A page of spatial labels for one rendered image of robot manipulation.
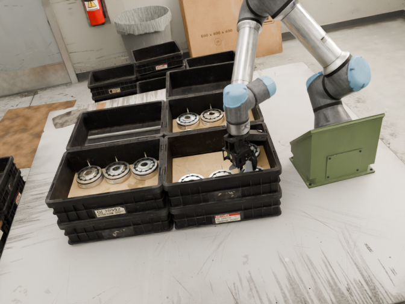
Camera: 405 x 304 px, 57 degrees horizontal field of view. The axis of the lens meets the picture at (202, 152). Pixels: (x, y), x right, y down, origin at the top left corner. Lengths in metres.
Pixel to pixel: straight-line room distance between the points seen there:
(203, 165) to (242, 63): 0.41
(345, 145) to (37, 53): 3.68
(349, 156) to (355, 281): 0.47
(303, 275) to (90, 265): 0.72
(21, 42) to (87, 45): 0.67
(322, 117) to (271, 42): 2.89
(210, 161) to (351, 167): 0.54
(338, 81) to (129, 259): 0.98
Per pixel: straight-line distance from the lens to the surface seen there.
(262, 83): 1.21
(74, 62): 4.53
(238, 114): 1.15
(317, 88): 1.54
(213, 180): 1.22
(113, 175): 1.46
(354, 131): 1.44
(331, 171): 1.50
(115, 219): 1.36
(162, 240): 1.38
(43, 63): 4.56
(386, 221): 1.44
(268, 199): 1.32
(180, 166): 1.46
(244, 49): 1.39
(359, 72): 1.45
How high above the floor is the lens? 1.73
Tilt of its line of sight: 37 degrees down
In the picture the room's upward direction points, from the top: 10 degrees counter-clockwise
